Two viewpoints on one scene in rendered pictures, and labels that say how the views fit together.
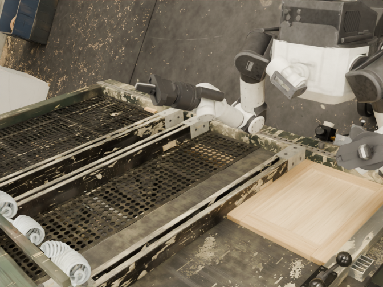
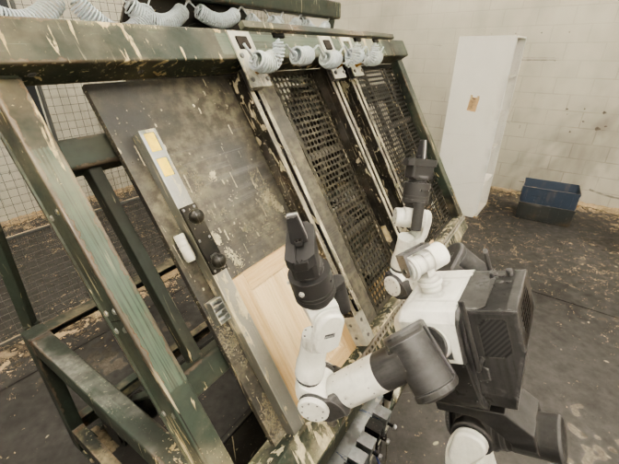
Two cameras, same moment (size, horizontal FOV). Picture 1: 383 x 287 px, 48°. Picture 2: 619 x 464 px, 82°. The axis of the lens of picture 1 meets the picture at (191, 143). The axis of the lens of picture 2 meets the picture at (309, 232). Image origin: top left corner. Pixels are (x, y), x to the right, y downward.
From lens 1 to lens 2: 71 cm
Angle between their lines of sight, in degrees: 31
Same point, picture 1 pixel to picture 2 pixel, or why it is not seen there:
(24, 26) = (531, 196)
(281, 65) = (436, 251)
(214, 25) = (541, 352)
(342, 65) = (434, 317)
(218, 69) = not seen: hidden behind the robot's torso
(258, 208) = not seen: hidden behind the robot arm
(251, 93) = not seen: hidden behind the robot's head
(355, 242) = (245, 319)
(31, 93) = (465, 202)
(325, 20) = (493, 300)
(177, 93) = (417, 180)
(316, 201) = (301, 321)
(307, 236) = (264, 285)
